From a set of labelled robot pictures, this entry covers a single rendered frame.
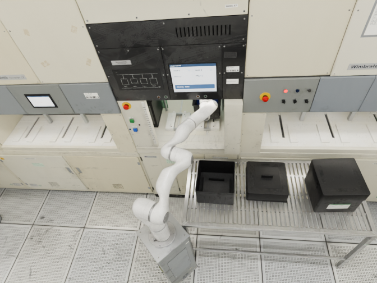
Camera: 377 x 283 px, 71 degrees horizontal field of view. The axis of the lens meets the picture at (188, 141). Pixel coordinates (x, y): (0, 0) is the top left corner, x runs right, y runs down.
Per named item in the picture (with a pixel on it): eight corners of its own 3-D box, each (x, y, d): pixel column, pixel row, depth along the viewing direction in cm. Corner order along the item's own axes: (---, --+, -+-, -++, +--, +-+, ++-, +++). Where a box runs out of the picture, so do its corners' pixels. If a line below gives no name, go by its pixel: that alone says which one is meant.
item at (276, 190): (246, 200, 196) (247, 191, 186) (245, 167, 215) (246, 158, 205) (287, 202, 191) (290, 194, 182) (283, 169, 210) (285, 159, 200)
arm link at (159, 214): (143, 219, 163) (166, 229, 158) (136, 215, 153) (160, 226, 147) (176, 150, 181) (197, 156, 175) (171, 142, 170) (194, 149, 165)
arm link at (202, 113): (196, 110, 169) (214, 96, 193) (180, 122, 179) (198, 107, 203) (205, 122, 170) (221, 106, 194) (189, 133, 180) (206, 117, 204)
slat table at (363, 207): (191, 258, 246) (181, 225, 189) (196, 200, 285) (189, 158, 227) (340, 268, 228) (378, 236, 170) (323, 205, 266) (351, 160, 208)
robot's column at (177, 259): (174, 288, 231) (157, 263, 174) (156, 263, 247) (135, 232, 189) (198, 266, 241) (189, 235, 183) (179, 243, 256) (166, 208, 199)
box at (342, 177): (313, 213, 184) (323, 195, 165) (303, 178, 203) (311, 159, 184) (356, 212, 182) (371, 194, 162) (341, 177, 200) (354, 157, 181)
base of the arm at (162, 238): (159, 253, 178) (153, 243, 164) (143, 232, 188) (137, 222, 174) (180, 234, 184) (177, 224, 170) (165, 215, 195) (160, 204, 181)
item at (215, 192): (200, 172, 217) (198, 159, 204) (234, 173, 212) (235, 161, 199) (196, 202, 199) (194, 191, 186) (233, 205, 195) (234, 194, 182)
